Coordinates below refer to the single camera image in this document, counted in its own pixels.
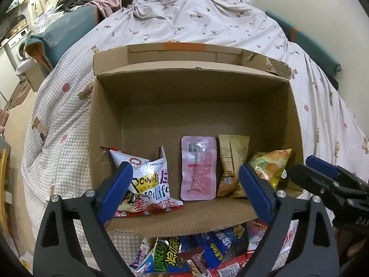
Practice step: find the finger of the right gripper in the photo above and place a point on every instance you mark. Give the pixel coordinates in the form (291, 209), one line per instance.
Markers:
(324, 170)
(320, 187)

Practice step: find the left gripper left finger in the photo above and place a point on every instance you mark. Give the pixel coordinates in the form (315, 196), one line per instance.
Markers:
(58, 252)

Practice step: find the checked bed quilt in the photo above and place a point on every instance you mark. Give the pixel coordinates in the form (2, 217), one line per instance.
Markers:
(58, 164)

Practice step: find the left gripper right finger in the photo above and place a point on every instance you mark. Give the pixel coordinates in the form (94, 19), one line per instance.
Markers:
(314, 252)

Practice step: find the beige brown snack pouch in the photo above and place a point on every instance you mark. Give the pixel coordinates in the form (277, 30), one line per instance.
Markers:
(232, 161)

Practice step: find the person's right hand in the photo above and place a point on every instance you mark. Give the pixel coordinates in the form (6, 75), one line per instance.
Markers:
(349, 244)

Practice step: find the large red snack bag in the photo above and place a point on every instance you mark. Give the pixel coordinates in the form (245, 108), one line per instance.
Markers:
(229, 268)

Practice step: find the blue yellow snack packet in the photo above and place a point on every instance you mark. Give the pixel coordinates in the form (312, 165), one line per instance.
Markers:
(216, 244)

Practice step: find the yellow snack bag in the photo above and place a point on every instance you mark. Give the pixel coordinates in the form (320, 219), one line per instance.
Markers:
(269, 166)

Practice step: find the brown cardboard box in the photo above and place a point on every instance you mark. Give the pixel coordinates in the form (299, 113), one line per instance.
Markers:
(148, 96)

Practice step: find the teal bed side cushion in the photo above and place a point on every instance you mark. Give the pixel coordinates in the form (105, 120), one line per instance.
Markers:
(316, 51)

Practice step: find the white washing machine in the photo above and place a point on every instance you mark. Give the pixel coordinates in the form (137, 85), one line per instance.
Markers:
(15, 48)

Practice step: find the pink sachet snack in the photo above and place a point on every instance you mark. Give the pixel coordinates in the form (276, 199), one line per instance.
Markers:
(199, 159)

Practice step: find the white red Oishi shrimp bag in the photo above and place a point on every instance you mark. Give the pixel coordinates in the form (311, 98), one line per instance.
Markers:
(256, 230)

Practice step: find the red white chocolate bar packet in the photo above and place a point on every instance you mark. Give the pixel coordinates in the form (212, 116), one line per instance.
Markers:
(196, 261)

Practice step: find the white Power Life snack bag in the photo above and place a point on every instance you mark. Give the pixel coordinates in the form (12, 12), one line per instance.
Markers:
(149, 191)

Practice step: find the blue Lonely God chips bag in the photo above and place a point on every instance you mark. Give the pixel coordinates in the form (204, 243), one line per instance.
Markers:
(164, 257)

